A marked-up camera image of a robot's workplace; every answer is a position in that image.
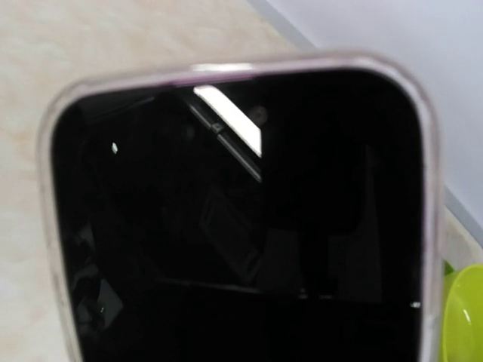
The clear magsafe phone case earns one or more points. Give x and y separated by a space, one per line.
47 188

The green bowl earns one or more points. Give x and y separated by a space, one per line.
461 324

